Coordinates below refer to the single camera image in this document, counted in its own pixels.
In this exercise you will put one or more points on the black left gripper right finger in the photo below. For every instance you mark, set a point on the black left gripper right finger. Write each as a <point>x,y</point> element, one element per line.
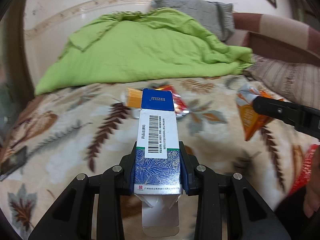
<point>248,216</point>

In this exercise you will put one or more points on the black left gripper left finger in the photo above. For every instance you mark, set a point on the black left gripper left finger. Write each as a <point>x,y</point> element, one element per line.
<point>70,216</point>

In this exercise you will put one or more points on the orange foil snack wrapper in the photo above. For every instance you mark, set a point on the orange foil snack wrapper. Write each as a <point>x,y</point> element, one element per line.
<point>252,121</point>

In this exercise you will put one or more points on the blue white medicine box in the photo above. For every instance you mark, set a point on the blue white medicine box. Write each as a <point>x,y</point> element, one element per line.
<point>157,178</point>

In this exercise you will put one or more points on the red torn paper box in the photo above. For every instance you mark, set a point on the red torn paper box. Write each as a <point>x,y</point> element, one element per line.
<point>181,109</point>

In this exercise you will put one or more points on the orange ointment box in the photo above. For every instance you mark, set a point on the orange ointment box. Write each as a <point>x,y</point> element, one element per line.
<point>132,97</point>

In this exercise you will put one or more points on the right hand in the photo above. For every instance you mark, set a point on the right hand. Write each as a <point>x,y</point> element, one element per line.
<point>312,197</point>

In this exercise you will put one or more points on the striped brown pillow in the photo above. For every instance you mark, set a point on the striped brown pillow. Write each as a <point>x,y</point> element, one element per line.
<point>297,82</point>

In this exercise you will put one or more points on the red plastic basket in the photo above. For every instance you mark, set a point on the red plastic basket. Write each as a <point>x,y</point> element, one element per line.
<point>305,172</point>

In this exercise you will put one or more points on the black smartphone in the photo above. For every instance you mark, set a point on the black smartphone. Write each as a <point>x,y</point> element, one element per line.
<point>13,163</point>

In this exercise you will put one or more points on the leaf pattern fleece blanket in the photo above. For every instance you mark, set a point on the leaf pattern fleece blanket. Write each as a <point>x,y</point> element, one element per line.
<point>88,129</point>

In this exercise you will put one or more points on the brown padded headboard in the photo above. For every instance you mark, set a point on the brown padded headboard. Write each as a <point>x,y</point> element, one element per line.
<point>276,37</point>

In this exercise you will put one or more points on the grey quilted pillow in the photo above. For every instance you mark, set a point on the grey quilted pillow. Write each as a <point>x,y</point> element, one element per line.
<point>217,17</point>

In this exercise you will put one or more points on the wooden glass door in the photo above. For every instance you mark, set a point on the wooden glass door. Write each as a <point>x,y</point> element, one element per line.
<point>16,87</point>

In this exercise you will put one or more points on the green quilt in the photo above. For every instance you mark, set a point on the green quilt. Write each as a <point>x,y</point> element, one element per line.
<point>125,47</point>

